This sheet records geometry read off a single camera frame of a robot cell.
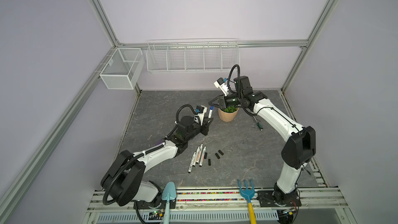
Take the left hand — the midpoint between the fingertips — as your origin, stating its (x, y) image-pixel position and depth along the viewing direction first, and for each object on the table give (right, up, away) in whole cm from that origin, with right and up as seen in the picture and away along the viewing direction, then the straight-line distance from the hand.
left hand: (212, 118), depth 81 cm
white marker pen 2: (-8, -23, +6) cm, 25 cm away
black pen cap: (-4, -22, +7) cm, 23 cm away
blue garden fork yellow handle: (+18, -36, -6) cm, 40 cm away
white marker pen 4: (-5, -22, +6) cm, 23 cm away
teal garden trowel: (-21, -36, -7) cm, 42 cm away
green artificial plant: (+12, +5, +15) cm, 20 cm away
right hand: (-1, +7, -2) cm, 7 cm away
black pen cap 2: (-1, -25, +5) cm, 25 cm away
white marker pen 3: (-7, -21, +8) cm, 23 cm away
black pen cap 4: (+5, -20, +8) cm, 23 cm away
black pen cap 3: (+4, -22, +6) cm, 23 cm away
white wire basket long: (-12, +39, +18) cm, 45 cm away
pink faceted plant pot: (+10, 0, +16) cm, 19 cm away
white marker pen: (-12, -27, +2) cm, 29 cm away
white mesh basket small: (-58, +31, +21) cm, 69 cm away
